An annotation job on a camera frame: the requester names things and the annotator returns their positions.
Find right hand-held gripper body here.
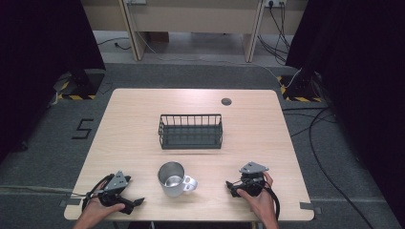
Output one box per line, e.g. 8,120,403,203
238,160,269,198

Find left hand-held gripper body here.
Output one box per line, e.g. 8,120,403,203
97,171,135,208

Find silver metal cup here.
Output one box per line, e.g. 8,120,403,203
157,160,199,198

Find black wire basket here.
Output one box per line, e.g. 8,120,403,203
158,113,224,151

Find person's right hand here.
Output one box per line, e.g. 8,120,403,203
236,171,279,221

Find person's left hand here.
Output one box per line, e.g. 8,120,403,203
80,180,126,224

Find grey tape strip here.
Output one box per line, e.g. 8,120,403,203
58,197,83,208
299,201,324,216

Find black stand base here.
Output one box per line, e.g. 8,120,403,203
278,73,323,103
53,68,107,101

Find dark curtain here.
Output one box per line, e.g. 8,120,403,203
285,0,405,221
0,0,107,164

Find brown box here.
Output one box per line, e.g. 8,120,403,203
147,31,170,44

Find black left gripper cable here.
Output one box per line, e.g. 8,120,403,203
81,173,116,212

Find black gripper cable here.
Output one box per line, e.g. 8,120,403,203
81,173,116,212
261,185,282,221

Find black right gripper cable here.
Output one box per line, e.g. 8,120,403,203
261,185,282,221

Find long black floor cable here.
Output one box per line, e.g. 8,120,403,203
281,106,377,229

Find bundle of black cables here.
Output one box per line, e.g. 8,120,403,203
256,1,293,66

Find white wall socket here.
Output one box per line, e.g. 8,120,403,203
264,0,288,9

